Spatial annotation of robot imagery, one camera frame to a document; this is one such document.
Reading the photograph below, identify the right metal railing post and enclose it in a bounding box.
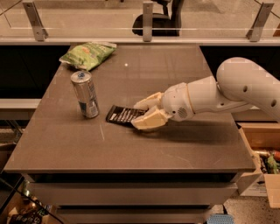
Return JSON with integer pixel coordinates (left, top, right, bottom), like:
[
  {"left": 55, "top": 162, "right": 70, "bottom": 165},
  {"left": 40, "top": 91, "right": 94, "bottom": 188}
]
[{"left": 246, "top": 3, "right": 274, "bottom": 42}]

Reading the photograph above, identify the left metal railing post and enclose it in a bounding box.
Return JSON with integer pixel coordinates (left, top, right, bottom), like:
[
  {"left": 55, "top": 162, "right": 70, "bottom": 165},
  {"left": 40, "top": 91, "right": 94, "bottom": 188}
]
[{"left": 22, "top": 0, "right": 48, "bottom": 41}]

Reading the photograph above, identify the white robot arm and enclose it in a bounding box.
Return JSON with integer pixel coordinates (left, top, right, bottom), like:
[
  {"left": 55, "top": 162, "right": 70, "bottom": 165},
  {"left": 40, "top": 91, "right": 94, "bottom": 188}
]
[{"left": 132, "top": 57, "right": 280, "bottom": 130}]

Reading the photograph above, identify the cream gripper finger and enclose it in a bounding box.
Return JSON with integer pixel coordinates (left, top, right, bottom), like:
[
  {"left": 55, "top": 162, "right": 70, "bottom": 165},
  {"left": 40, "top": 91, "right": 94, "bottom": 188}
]
[
  {"left": 131, "top": 106, "right": 172, "bottom": 130},
  {"left": 133, "top": 92, "right": 163, "bottom": 110}
]

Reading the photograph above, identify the metal railing post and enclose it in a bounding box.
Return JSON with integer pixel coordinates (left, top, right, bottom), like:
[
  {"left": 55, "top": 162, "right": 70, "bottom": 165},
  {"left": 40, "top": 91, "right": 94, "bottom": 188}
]
[
  {"left": 22, "top": 0, "right": 48, "bottom": 41},
  {"left": 143, "top": 1, "right": 153, "bottom": 42},
  {"left": 246, "top": 3, "right": 274, "bottom": 42}
]

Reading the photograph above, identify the black office chair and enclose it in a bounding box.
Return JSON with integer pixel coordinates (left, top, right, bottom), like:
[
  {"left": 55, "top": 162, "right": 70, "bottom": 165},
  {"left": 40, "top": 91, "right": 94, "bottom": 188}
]
[{"left": 131, "top": 0, "right": 186, "bottom": 38}]

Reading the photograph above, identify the box of snacks lower left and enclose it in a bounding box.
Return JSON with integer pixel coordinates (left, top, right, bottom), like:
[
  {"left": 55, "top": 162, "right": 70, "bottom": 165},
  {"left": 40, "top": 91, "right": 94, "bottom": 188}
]
[{"left": 6, "top": 197, "right": 59, "bottom": 224}]

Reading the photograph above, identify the grey drawer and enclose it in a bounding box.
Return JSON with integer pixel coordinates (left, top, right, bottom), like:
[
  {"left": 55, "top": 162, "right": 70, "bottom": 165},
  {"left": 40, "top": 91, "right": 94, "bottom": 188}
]
[
  {"left": 56, "top": 208, "right": 210, "bottom": 224},
  {"left": 30, "top": 183, "right": 237, "bottom": 206}
]

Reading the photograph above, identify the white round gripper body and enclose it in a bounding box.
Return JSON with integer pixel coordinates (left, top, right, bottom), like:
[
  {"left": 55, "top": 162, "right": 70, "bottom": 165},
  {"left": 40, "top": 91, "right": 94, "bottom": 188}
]
[{"left": 161, "top": 82, "right": 194, "bottom": 122}]

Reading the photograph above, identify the blue perforated basket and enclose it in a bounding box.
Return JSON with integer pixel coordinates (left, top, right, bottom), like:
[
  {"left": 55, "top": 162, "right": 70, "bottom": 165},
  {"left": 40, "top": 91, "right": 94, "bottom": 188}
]
[{"left": 206, "top": 214, "right": 235, "bottom": 224}]

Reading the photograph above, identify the green chip bag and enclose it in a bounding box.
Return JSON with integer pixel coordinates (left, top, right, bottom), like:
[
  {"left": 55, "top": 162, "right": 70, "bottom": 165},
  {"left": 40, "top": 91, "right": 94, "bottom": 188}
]
[{"left": 59, "top": 42, "right": 116, "bottom": 71}]

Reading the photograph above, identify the upper grey drawer front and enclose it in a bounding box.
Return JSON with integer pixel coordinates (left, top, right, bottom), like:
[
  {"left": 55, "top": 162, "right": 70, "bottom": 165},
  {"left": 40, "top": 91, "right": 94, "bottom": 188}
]
[{"left": 30, "top": 183, "right": 237, "bottom": 206}]

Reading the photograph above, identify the dark chocolate rxbar wrapper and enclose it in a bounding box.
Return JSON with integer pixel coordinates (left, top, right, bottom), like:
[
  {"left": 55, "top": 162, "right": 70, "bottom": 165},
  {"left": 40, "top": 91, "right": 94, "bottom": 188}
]
[{"left": 106, "top": 105, "right": 145, "bottom": 127}]

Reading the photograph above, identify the middle metal railing post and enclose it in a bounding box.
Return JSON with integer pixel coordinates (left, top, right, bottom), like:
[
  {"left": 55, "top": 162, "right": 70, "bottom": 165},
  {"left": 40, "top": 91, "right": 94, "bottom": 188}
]
[{"left": 143, "top": 1, "right": 153, "bottom": 42}]

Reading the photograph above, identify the silver blue redbull can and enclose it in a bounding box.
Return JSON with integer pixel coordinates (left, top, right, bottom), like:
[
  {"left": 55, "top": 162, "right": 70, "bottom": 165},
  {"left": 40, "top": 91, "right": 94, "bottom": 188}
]
[{"left": 71, "top": 71, "right": 99, "bottom": 118}]

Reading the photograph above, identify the lower grey drawer front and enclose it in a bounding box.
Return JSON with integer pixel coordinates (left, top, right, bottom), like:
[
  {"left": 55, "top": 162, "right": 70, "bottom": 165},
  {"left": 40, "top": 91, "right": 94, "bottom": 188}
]
[{"left": 56, "top": 208, "right": 210, "bottom": 224}]

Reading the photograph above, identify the cardboard box with items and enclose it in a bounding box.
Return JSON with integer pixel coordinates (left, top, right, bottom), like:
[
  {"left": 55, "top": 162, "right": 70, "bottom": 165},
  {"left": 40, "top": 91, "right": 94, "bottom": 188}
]
[{"left": 237, "top": 122, "right": 280, "bottom": 208}]

